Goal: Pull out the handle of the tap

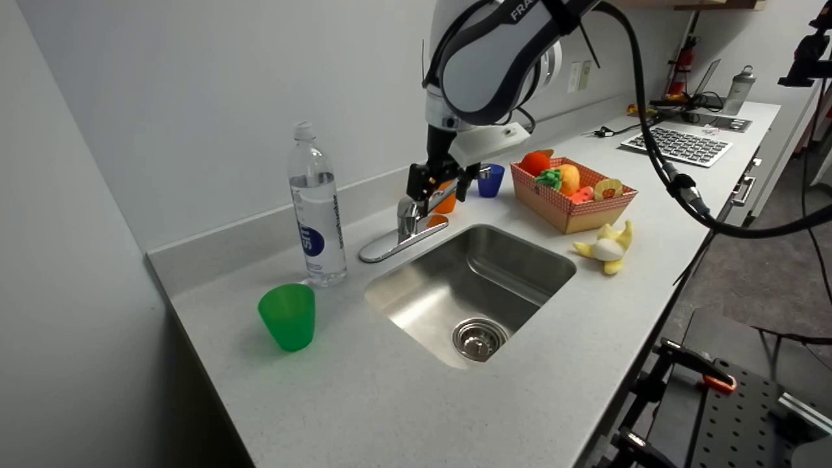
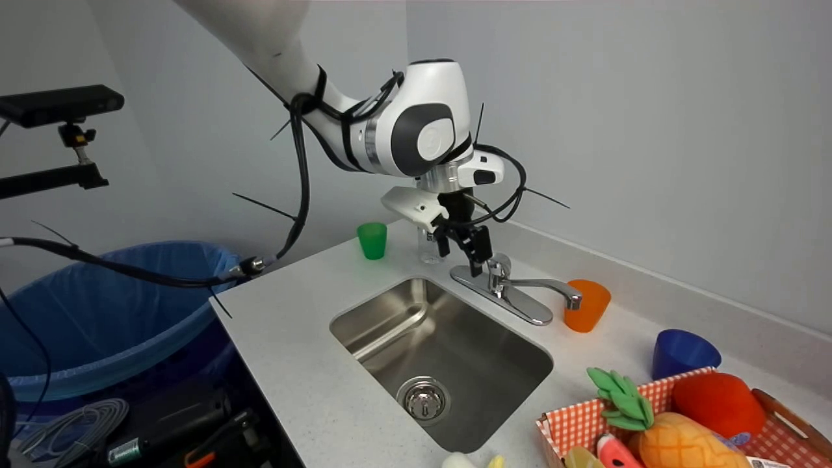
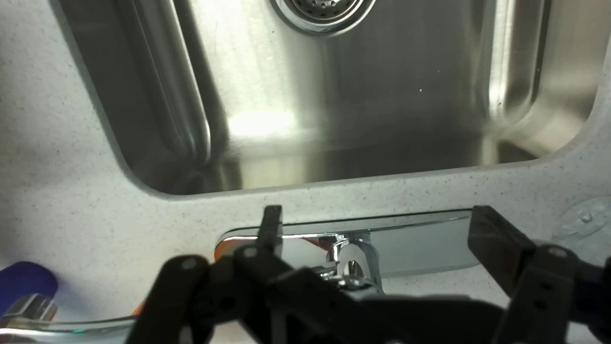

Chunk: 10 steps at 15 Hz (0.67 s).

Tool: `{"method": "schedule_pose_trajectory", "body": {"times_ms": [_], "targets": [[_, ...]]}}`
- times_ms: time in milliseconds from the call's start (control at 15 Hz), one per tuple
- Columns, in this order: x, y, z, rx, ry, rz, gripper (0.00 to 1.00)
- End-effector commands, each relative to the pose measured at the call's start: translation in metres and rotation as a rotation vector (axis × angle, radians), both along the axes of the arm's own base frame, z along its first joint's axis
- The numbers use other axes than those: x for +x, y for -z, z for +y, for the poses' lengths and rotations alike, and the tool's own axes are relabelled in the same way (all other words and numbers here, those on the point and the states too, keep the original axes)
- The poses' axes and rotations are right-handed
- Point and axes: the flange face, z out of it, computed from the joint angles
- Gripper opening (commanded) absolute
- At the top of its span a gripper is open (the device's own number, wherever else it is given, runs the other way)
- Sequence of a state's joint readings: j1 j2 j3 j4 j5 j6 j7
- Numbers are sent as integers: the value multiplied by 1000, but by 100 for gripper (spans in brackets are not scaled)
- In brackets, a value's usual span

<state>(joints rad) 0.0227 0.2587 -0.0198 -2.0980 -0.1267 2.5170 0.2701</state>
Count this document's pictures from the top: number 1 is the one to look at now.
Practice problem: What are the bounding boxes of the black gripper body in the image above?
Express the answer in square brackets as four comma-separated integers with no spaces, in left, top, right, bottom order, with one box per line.
[424,122,462,173]

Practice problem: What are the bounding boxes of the chrome tap handle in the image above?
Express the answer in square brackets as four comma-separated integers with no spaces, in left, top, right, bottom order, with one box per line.
[397,191,436,223]

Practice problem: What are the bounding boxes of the blue plastic cup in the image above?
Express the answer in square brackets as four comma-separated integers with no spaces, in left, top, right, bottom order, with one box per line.
[476,160,507,199]

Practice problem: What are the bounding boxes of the orange plastic cup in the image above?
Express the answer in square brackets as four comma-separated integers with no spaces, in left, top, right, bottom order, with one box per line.
[428,178,461,219]

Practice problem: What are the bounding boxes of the red-orange toy pepper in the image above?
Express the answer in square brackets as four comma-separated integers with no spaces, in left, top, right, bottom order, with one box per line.
[517,148,557,178]

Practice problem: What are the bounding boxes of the chrome faucet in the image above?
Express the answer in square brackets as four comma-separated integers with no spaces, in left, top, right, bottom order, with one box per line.
[355,194,454,265]

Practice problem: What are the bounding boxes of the green toy vegetable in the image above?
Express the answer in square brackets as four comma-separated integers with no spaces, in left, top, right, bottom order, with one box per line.
[536,165,567,191]

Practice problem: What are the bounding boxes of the wooden fruit basket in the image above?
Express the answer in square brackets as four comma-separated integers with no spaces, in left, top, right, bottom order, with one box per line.
[509,154,640,237]

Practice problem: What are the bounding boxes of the orange toy fruit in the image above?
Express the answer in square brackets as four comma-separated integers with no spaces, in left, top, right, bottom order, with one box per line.
[557,160,582,194]

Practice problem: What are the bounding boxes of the clear plastic water bottle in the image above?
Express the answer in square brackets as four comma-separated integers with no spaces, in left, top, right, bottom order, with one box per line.
[285,119,350,288]

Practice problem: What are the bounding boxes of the stainless steel sink basin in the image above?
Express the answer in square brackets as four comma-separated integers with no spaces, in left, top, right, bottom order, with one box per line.
[361,221,580,373]

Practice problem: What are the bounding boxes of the sliced toy fruit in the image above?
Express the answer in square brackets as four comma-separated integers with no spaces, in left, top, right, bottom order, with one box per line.
[592,176,623,203]

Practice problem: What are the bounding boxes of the small black counter item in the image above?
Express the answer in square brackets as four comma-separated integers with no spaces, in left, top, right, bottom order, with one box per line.
[592,122,640,139]

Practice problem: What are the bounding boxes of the yellow toy banana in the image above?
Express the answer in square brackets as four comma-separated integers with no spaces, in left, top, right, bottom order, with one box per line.
[570,219,634,277]

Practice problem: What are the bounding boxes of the metal sink drain strainer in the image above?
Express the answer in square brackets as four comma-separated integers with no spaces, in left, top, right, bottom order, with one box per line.
[450,315,509,363]

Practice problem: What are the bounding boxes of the green plastic cup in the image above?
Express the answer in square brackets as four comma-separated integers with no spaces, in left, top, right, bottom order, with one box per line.
[255,280,318,353]

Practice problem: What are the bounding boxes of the white computer keyboard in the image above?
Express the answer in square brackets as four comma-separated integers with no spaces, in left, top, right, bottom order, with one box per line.
[618,125,735,172]

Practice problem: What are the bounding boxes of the red fire extinguisher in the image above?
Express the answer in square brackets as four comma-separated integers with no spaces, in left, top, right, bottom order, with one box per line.
[662,34,700,102]

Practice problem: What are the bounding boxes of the black desktop device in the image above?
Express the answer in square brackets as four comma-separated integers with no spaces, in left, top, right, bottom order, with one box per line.
[653,89,751,133]

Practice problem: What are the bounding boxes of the grey drink bottle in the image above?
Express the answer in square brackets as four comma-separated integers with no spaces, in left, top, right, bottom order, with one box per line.
[722,63,756,116]

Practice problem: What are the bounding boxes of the wooden shelf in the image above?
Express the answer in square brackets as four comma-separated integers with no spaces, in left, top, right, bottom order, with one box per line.
[606,0,765,13]

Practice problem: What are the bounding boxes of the black clamp orange tip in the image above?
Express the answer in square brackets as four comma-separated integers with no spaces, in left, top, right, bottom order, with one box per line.
[658,337,739,397]

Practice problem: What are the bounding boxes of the black perforated cart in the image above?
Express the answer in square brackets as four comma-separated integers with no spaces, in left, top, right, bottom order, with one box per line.
[596,308,832,468]

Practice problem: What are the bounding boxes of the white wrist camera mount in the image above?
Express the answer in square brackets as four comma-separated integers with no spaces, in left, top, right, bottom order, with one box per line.
[450,119,533,168]

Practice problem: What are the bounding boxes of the white wall outlet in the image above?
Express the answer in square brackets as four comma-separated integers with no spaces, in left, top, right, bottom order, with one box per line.
[567,57,596,95]

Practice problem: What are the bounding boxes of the thick black cable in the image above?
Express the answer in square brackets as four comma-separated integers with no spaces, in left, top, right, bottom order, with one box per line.
[596,0,832,242]

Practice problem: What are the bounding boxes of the metal drawer handle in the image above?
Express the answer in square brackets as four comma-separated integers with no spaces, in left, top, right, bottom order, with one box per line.
[730,154,765,208]

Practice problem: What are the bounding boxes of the black camera stand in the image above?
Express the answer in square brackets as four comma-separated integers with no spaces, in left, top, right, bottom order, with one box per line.
[777,0,832,89]

